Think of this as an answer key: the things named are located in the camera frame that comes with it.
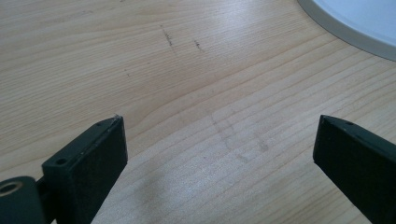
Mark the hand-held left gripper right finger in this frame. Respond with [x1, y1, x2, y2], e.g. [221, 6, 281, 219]
[312, 114, 396, 224]

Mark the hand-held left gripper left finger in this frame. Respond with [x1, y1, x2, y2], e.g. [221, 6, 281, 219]
[41, 115, 129, 224]

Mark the white round plate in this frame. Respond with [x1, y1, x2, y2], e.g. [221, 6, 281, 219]
[296, 0, 396, 63]

